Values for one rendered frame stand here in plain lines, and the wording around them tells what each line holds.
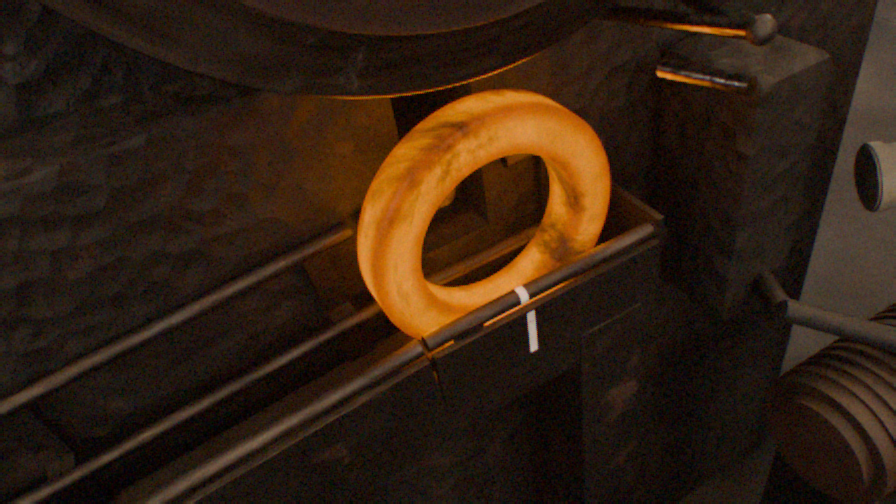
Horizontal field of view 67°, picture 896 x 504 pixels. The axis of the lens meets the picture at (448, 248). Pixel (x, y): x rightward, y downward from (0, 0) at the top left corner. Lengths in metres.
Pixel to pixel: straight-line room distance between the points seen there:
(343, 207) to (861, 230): 1.40
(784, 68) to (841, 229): 1.19
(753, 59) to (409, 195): 0.28
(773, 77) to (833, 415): 0.30
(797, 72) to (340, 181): 0.33
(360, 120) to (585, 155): 0.15
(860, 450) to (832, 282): 0.93
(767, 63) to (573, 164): 0.17
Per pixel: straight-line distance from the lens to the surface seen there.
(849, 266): 1.63
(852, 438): 0.68
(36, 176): 0.43
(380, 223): 0.41
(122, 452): 0.51
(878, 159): 0.66
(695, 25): 0.39
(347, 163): 0.47
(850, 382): 0.69
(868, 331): 0.67
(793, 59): 0.56
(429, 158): 0.40
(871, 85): 2.30
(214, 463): 0.45
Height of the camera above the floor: 1.04
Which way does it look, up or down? 40 degrees down
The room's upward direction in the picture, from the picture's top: 11 degrees counter-clockwise
